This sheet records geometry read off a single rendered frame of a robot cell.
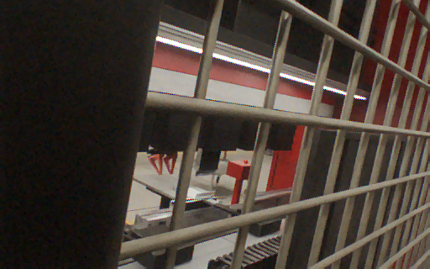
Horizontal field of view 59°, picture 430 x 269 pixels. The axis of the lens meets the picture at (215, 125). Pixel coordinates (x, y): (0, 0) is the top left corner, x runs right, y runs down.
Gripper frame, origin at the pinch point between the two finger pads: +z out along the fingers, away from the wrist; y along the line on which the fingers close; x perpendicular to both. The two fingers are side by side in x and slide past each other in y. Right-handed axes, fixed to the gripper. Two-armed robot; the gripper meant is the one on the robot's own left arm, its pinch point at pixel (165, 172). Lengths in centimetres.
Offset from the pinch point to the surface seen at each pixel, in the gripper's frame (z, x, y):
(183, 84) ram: -17.8, -37.4, -21.8
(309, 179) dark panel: 16, -73, -32
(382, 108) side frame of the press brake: -13, -58, 86
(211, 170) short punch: 3.9, -20.3, 2.5
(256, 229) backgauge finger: 25.1, -39.4, -5.1
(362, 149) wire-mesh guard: 18, -101, -81
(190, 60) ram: -24, -41, -21
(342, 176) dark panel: 17, -73, -16
